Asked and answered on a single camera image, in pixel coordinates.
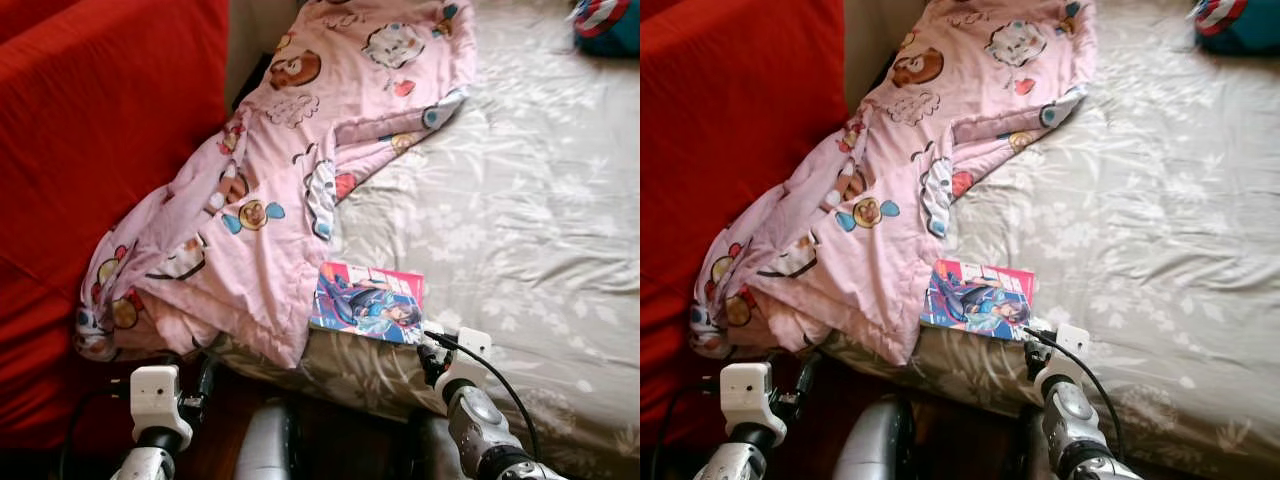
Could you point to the blue star shield pillow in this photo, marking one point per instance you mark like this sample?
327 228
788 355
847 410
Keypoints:
1235 22
612 25

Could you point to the beige floral bedspread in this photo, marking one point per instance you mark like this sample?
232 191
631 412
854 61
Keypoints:
1150 200
520 200

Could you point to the silver right robot leg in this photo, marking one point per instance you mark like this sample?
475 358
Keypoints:
1025 455
430 450

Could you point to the pink and blue manga book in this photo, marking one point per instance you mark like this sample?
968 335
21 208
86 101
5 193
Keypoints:
975 298
365 300

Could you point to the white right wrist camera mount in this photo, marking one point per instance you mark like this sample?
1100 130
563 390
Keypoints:
470 355
1068 345

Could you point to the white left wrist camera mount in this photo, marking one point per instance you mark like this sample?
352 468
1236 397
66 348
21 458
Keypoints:
158 395
748 392

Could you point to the red fabric sofa cushion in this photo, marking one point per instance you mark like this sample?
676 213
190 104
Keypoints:
100 150
25 12
730 150

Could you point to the pink cartoon print blanket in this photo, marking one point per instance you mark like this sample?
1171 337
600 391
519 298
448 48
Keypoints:
920 150
300 150

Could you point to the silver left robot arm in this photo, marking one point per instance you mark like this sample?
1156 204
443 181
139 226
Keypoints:
735 465
145 465

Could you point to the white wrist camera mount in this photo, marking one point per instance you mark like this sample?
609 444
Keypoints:
158 395
470 355
1068 345
748 392

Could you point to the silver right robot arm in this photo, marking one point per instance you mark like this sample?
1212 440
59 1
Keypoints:
1072 415
480 415

